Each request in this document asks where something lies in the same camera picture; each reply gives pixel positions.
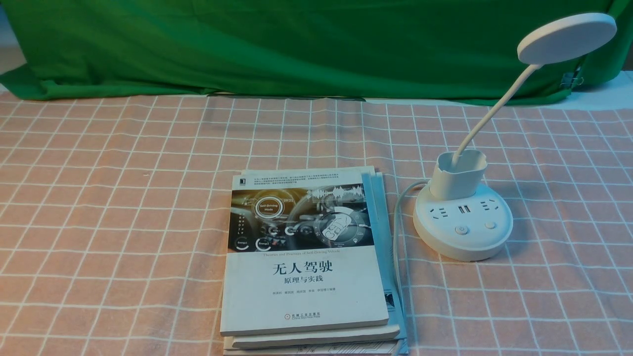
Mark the green backdrop cloth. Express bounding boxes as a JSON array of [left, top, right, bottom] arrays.
[[1, 0, 632, 105]]

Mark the white self-driving textbook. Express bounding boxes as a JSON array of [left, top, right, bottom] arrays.
[[220, 169, 390, 337]]

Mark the pink checkered tablecloth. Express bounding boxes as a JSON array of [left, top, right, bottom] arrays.
[[0, 93, 633, 356]]

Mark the bottom blue-spined book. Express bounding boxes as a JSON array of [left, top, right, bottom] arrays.
[[223, 172, 409, 356]]

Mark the white lamp power cable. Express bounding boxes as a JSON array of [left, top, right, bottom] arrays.
[[392, 180, 429, 302]]

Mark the white desk lamp with sockets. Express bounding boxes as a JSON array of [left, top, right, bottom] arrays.
[[413, 13, 617, 262]]

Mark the metal binder clip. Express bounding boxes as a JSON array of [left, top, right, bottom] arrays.
[[560, 69, 584, 90]]

